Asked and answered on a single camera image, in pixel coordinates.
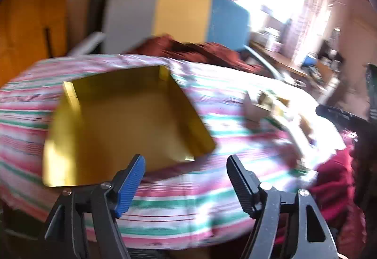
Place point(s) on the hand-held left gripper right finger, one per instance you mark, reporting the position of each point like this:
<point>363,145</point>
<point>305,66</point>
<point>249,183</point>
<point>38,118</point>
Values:
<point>244,188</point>

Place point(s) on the gold metal box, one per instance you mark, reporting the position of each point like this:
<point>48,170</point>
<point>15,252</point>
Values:
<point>117,129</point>

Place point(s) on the rust red jacket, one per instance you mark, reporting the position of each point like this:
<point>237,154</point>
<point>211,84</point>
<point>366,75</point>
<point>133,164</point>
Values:
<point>212,53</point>

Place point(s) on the blue round appliance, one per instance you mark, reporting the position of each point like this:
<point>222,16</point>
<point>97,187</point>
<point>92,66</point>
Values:
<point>308,60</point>

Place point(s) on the wooden desk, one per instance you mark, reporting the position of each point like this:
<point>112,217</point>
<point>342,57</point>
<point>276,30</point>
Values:
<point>279,59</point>

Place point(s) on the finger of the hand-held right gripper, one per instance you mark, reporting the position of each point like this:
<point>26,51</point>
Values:
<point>371,85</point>
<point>338,114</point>

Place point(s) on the grey yellow blue chair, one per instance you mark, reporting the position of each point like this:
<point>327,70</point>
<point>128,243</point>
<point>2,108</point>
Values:
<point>182,14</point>

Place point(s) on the wooden wardrobe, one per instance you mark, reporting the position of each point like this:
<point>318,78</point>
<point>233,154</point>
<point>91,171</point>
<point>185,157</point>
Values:
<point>29,17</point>

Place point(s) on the striped pink green blanket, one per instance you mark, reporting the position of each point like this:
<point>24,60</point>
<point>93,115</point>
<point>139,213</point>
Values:
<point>191,209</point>

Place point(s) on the dark red blanket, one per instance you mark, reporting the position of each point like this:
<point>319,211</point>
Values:
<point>332,176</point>

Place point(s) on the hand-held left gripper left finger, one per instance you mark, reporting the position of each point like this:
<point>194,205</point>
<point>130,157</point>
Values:
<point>129,185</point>

